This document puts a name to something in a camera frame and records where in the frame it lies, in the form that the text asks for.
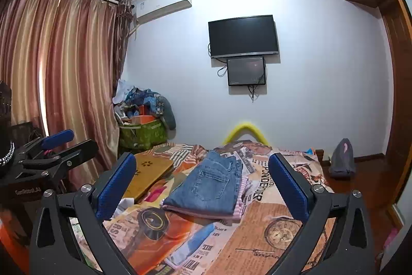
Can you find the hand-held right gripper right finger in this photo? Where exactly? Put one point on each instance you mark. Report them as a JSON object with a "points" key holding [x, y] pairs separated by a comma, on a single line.
{"points": [[291, 184]]}

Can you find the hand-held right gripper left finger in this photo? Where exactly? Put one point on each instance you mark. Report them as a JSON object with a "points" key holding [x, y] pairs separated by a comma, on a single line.
{"points": [[114, 184]]}

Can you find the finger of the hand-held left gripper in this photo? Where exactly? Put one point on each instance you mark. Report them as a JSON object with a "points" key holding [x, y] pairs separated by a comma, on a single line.
{"points": [[74, 154], [58, 138]]}

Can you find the blue denim pants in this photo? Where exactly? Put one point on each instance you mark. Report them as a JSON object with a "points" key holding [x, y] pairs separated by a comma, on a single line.
{"points": [[206, 184]]}

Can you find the white cloth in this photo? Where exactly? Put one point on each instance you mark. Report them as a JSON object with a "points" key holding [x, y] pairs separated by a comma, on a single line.
{"points": [[120, 209]]}

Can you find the wooden board with flower cutouts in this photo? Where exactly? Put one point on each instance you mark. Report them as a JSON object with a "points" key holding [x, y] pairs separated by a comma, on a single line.
{"points": [[151, 172]]}

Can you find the dark beaded bag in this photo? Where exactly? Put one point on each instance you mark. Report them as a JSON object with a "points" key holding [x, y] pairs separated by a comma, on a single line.
{"points": [[5, 120]]}

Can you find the green bag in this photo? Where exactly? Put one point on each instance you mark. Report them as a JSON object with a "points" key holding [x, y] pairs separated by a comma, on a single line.
{"points": [[143, 136]]}

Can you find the grey backpack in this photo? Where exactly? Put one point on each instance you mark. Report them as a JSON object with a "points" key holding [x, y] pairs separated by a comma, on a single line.
{"points": [[342, 159]]}

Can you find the pink striped garment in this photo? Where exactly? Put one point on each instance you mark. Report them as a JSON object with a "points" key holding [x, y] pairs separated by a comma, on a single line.
{"points": [[239, 210]]}

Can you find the pink striped curtain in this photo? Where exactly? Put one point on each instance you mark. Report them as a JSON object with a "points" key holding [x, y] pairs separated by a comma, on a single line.
{"points": [[64, 68]]}

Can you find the orange box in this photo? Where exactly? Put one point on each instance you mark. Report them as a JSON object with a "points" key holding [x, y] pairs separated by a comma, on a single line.
{"points": [[143, 119]]}

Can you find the yellow foam tube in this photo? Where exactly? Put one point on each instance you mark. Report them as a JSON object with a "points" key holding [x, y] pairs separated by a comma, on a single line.
{"points": [[243, 128]]}

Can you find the printed bed sheet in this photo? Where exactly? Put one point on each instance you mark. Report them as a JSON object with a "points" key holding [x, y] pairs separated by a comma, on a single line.
{"points": [[225, 246]]}

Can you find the pile of clothes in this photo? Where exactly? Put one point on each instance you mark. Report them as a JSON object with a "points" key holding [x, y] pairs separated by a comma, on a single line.
{"points": [[151, 101]]}

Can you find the small black monitor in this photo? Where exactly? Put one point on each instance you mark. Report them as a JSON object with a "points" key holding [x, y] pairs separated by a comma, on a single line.
{"points": [[246, 71]]}

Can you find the large black television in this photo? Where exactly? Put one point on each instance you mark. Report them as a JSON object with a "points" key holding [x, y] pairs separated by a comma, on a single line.
{"points": [[243, 36]]}

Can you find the wooden wardrobe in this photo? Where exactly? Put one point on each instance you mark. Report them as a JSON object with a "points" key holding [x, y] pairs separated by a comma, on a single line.
{"points": [[399, 68]]}

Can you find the white air conditioner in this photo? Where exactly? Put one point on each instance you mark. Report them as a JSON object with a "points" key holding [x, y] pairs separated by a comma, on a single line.
{"points": [[161, 6]]}

